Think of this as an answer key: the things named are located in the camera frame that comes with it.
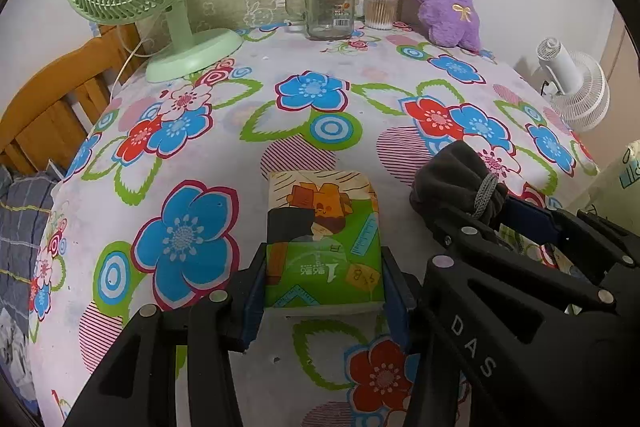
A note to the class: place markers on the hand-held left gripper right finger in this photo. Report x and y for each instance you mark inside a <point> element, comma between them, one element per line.
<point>397,307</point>

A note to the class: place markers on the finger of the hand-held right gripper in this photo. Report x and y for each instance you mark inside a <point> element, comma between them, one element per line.
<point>530,218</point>
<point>460,234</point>

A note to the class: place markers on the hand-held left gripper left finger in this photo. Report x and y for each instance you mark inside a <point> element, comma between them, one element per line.
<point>250,307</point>

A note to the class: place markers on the green printed tissue pack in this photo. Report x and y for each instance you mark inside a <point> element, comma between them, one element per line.
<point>325,267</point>

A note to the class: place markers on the yellow printed storage box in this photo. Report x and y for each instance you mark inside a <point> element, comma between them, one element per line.
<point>620,187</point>

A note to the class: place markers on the white standing fan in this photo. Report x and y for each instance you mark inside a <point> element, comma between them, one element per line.
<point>580,92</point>

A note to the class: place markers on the floral tablecloth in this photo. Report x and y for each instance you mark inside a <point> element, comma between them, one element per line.
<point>350,147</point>

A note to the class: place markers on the clear cotton swab container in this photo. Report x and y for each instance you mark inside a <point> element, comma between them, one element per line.
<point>380,12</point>

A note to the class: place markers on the blue plaid blanket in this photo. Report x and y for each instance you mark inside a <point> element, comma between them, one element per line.
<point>20,217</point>

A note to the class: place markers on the wooden chair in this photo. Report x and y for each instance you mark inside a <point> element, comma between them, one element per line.
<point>50,107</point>

